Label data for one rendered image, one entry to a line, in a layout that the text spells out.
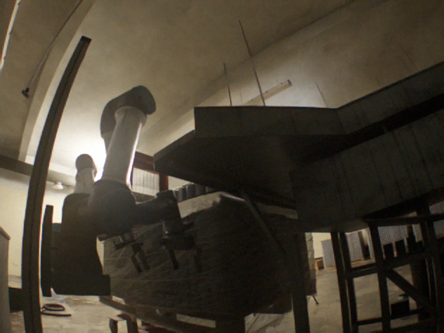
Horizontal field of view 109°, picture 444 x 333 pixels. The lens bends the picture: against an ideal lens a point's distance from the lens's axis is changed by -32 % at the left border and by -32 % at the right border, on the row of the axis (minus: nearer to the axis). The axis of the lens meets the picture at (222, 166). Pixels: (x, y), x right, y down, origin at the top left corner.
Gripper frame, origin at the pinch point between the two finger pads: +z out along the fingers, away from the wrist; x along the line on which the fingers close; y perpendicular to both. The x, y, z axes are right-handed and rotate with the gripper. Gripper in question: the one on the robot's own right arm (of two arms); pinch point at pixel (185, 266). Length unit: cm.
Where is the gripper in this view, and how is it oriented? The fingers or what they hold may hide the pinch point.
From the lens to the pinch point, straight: 95.8
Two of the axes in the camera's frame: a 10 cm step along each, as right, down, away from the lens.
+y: -5.6, 1.3, -8.2
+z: 2.4, 9.7, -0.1
